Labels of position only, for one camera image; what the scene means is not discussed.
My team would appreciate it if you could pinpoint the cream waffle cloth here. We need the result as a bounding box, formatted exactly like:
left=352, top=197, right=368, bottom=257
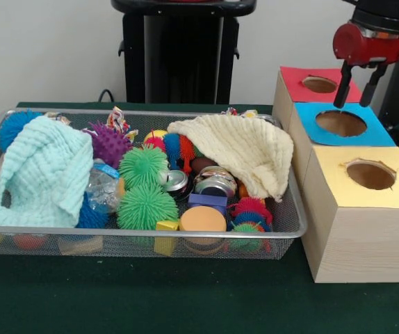
left=167, top=114, right=295, bottom=202

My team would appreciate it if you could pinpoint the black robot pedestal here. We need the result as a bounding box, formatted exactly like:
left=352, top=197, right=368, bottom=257
left=111, top=0, right=258, bottom=104

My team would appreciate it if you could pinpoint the purple spiky ball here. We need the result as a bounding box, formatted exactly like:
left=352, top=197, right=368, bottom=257
left=81, top=120, right=133, bottom=168

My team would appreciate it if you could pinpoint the shallow mesh bin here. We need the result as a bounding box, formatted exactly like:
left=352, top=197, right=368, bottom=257
left=0, top=107, right=308, bottom=260

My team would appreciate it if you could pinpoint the green spiky ball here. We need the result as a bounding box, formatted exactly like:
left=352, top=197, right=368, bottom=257
left=117, top=145, right=169, bottom=191
left=115, top=183, right=179, bottom=230

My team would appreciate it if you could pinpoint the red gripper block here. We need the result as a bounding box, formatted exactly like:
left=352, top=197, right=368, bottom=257
left=332, top=22, right=399, bottom=109

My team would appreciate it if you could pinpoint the mint green cloth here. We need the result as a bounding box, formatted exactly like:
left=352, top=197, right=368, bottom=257
left=0, top=115, right=95, bottom=229

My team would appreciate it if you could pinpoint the purple wooden block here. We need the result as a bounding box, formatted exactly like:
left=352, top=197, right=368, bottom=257
left=188, top=192, right=228, bottom=215

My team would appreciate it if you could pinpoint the wooden box with three holes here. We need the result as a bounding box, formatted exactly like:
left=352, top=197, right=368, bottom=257
left=271, top=65, right=399, bottom=285

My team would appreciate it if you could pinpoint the shiny crinkly plastic packet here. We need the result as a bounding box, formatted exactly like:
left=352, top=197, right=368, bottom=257
left=192, top=165, right=238, bottom=196

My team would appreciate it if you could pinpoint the blue spiky ball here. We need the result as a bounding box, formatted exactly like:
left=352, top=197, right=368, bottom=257
left=0, top=110, right=44, bottom=152

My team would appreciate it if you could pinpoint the multicolour spiky caterpillar toy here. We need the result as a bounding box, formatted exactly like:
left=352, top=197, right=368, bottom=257
left=227, top=196, right=273, bottom=241

